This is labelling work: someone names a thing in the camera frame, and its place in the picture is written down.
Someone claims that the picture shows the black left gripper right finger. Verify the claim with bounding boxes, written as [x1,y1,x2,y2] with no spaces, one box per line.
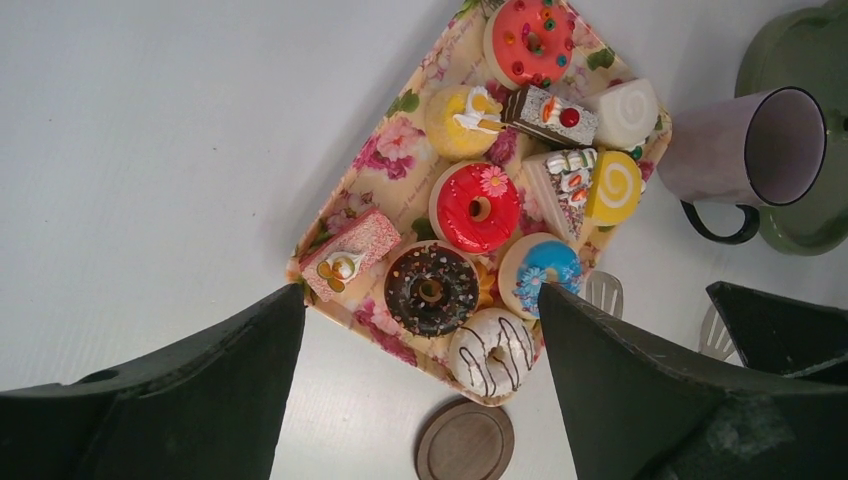
[539,284,847,479]

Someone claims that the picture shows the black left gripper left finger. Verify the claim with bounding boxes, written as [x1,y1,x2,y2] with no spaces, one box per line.
[1,284,305,479]

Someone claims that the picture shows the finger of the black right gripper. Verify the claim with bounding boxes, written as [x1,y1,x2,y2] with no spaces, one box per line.
[706,281,847,386]

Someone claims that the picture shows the silver metal tongs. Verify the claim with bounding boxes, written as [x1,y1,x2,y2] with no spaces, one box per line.
[581,270,742,366]

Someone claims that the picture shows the blue glazed donut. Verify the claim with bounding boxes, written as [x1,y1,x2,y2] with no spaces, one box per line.
[498,233,583,320]

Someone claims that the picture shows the purple mug black handle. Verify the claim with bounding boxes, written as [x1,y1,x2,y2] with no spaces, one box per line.
[656,86,827,245]

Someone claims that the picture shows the yellow swirl roll cake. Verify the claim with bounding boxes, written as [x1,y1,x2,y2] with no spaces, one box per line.
[585,150,643,227]

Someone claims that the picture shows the triangular fruit cake slice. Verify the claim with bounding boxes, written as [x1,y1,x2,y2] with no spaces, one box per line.
[521,147,598,247]

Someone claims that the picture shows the floral dessert tray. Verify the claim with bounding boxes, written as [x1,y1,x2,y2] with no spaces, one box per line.
[289,1,672,407]

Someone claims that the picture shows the white chocolate-striped donut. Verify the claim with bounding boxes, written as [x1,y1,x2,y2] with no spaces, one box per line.
[449,308,536,399]

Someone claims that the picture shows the dark wooden coaster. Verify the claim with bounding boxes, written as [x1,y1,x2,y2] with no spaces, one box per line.
[414,400,515,480]

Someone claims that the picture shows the pink layered cake slice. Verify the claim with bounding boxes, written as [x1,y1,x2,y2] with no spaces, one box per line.
[299,208,401,301]

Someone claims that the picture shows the chocolate sprinkled donut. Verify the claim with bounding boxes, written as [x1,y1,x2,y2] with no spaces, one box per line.
[383,240,480,338]

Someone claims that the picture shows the red glazed flower donut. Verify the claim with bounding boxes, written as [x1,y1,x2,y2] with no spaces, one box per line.
[428,161,521,254]

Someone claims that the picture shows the white swirl roll cake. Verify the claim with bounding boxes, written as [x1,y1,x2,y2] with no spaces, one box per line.
[578,78,659,150]

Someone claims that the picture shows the green three-tier stand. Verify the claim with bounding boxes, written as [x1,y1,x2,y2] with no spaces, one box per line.
[735,1,847,256]

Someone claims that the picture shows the chocolate cherry cake slice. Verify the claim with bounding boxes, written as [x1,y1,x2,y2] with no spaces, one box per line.
[502,85,599,146]

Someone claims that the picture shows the yellow cream cake ball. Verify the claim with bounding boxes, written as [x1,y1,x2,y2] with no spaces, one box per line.
[425,85,506,161]

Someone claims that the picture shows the coral sprinkled donut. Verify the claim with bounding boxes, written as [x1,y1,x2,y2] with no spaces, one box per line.
[483,0,575,90]

